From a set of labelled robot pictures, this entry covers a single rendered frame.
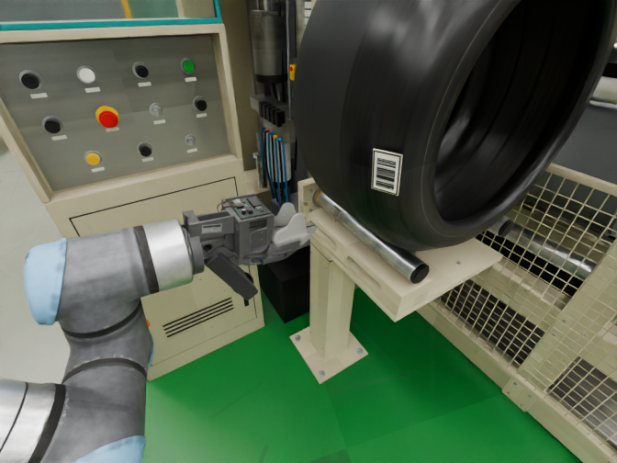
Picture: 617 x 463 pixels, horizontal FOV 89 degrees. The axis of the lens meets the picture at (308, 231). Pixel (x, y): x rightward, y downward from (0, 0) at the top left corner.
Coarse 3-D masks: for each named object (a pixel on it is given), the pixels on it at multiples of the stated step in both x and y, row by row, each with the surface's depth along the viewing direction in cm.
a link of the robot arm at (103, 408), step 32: (0, 384) 28; (32, 384) 30; (64, 384) 32; (96, 384) 34; (128, 384) 35; (0, 416) 26; (32, 416) 27; (64, 416) 29; (96, 416) 31; (128, 416) 33; (0, 448) 25; (32, 448) 26; (64, 448) 28; (96, 448) 29; (128, 448) 30
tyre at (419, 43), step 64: (320, 0) 46; (384, 0) 36; (448, 0) 33; (512, 0) 34; (576, 0) 55; (320, 64) 45; (384, 64) 36; (448, 64) 35; (512, 64) 70; (576, 64) 60; (320, 128) 48; (384, 128) 39; (448, 128) 83; (512, 128) 73; (384, 192) 44; (448, 192) 78; (512, 192) 64
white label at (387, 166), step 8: (376, 152) 40; (384, 152) 40; (392, 152) 39; (376, 160) 41; (384, 160) 40; (392, 160) 39; (400, 160) 39; (376, 168) 42; (384, 168) 41; (392, 168) 40; (400, 168) 39; (376, 176) 42; (384, 176) 42; (392, 176) 41; (376, 184) 43; (384, 184) 42; (392, 184) 42; (392, 192) 42
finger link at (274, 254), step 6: (270, 246) 47; (276, 246) 48; (282, 246) 48; (288, 246) 48; (294, 246) 49; (270, 252) 46; (276, 252) 46; (282, 252) 47; (288, 252) 48; (294, 252) 49; (252, 258) 47; (258, 258) 47; (264, 258) 46; (270, 258) 46; (276, 258) 47; (282, 258) 47; (264, 264) 46
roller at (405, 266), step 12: (324, 204) 79; (336, 204) 76; (336, 216) 75; (348, 216) 72; (348, 228) 73; (360, 228) 69; (372, 240) 66; (384, 252) 64; (396, 252) 62; (408, 252) 62; (396, 264) 61; (408, 264) 60; (420, 264) 59; (408, 276) 59; (420, 276) 59
